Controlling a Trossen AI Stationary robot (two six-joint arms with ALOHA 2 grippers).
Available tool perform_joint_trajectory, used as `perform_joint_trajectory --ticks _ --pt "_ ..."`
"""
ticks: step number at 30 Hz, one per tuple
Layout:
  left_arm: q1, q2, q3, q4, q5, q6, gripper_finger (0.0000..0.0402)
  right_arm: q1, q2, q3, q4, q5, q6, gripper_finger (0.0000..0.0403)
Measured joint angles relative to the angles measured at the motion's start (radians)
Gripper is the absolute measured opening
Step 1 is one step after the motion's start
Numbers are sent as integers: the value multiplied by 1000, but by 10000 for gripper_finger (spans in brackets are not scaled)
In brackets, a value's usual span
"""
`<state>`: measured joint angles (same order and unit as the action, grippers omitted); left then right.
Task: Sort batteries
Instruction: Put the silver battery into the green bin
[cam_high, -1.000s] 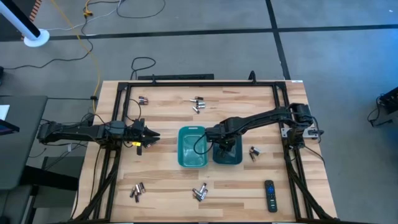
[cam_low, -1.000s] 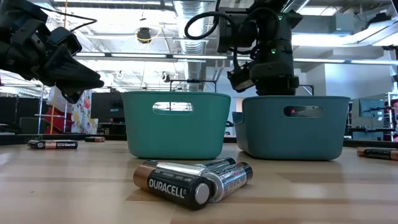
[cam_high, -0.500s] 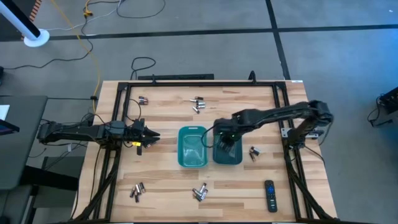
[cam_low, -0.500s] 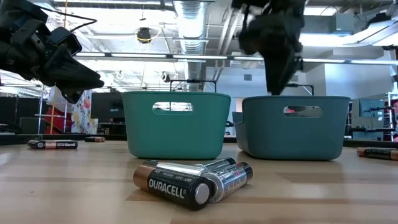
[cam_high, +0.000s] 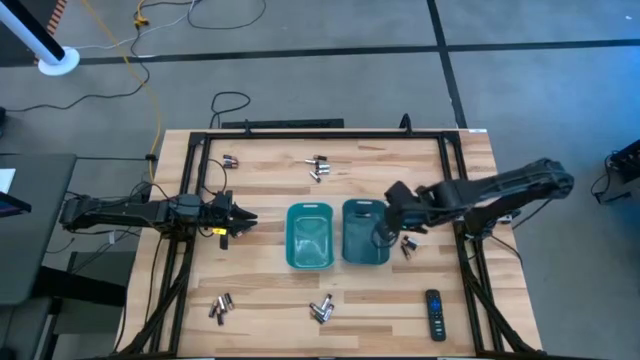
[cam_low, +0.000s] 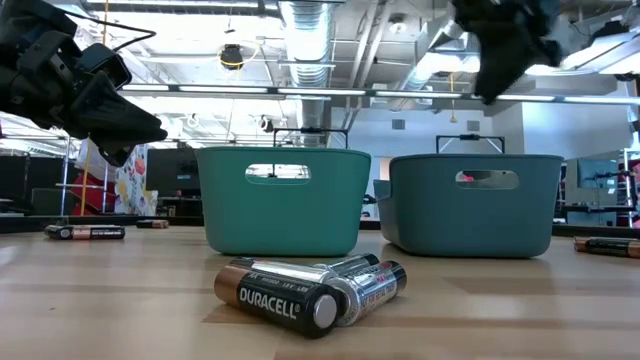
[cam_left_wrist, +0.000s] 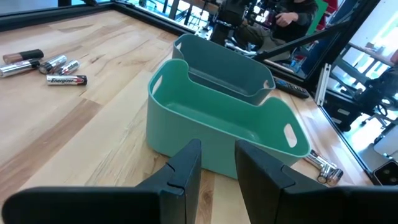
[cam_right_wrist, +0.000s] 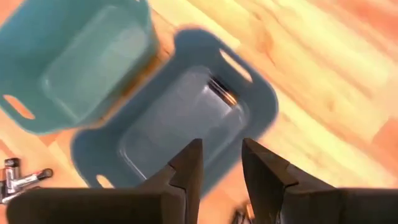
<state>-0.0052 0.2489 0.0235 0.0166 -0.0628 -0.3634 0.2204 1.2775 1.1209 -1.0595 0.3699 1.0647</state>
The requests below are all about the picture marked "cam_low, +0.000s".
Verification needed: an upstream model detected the black metal rig frame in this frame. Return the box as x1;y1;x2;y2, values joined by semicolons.
435;133;506;155

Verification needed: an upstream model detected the black aluminium table frame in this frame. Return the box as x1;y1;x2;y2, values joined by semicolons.
0;213;640;239

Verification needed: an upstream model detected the grey background monitor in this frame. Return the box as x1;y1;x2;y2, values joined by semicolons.
577;158;620;190

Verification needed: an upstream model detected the grey metal rack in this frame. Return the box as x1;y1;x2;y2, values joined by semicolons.
54;134;111;217

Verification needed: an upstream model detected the floral pattern banner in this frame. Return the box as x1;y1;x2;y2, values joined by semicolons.
113;144;159;217

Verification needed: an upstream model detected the black computer monitor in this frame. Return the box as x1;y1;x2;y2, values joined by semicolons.
145;147;201;199

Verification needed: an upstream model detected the slim silver round duct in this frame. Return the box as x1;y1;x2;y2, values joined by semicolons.
394;0;481;96

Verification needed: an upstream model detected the black left camera cable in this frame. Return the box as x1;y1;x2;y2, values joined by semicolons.
64;10;157;54

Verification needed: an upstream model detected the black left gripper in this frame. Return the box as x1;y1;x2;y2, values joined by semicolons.
0;19;168;168

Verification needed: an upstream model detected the blue grey plastic bin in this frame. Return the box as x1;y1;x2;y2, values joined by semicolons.
373;153;565;259

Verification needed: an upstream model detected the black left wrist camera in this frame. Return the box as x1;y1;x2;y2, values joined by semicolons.
74;42;134;91

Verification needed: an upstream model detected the teal green plastic bin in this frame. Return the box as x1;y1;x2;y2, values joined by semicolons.
194;146;373;258

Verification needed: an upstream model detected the large silver round duct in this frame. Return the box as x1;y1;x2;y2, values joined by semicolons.
277;0;336;149

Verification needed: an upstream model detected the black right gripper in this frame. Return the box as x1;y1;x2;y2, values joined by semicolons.
452;0;564;105

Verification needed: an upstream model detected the long ceiling light strip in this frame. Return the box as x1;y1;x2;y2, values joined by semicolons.
119;83;640;106

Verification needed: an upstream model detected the black ceiling dome camera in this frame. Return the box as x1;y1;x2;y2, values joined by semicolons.
219;43;245;70

